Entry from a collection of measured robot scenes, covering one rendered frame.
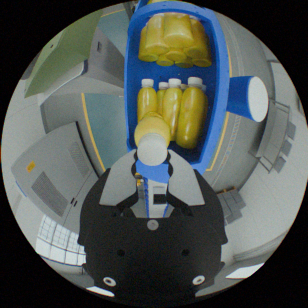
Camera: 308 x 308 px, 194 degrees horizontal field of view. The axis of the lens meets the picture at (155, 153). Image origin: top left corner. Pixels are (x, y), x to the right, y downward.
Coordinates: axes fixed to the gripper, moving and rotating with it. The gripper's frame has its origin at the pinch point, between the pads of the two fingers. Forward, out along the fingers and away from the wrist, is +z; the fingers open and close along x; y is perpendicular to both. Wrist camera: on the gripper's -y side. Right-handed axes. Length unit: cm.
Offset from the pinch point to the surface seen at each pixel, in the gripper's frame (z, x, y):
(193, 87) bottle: 13.5, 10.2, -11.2
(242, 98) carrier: 27, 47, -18
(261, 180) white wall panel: 61, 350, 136
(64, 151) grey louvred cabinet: 73, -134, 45
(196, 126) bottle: 11.4, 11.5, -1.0
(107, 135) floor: 127, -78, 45
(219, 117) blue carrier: 4.5, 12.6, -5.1
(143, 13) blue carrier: 6.1, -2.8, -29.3
